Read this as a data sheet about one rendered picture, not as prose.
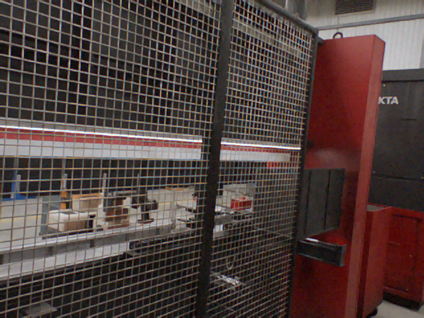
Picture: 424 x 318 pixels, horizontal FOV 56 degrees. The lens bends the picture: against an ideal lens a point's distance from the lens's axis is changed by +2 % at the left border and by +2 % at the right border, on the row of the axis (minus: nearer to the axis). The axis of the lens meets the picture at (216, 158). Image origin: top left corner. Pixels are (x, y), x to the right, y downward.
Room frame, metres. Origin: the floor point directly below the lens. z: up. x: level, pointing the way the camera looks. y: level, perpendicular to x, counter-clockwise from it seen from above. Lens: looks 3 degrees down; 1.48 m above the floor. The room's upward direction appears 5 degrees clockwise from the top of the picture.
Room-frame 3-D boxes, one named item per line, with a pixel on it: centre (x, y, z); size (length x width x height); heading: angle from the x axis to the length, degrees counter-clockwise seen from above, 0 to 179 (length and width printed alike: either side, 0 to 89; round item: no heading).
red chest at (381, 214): (3.47, -1.25, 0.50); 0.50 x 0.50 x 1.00; 50
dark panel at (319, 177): (2.39, -0.57, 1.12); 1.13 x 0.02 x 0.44; 140
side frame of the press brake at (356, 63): (3.18, -0.78, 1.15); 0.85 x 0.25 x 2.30; 50
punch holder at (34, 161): (1.63, 0.73, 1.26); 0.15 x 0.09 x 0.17; 140
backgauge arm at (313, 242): (2.64, -0.60, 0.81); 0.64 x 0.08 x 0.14; 50
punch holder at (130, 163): (1.94, 0.47, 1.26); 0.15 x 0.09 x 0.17; 140
